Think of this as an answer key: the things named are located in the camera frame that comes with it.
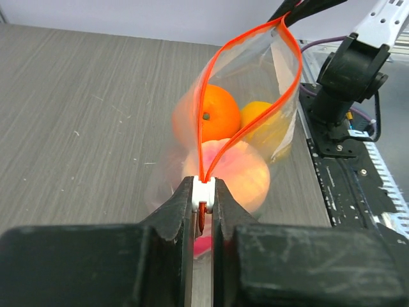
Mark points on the white slotted cable duct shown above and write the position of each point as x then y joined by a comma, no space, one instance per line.
397,221

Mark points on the clear zip top bag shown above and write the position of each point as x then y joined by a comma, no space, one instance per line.
262,64

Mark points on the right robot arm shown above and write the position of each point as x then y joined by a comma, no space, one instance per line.
352,73

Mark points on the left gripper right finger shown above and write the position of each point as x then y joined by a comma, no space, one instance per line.
258,264

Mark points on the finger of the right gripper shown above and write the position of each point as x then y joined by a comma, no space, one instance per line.
285,7
308,8

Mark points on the pink peach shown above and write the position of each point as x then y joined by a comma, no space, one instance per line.
241,167

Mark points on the orange fruit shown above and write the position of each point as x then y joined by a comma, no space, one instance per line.
220,117

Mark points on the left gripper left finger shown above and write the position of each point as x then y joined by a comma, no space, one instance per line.
142,264

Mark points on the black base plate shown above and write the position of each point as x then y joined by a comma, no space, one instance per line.
347,177

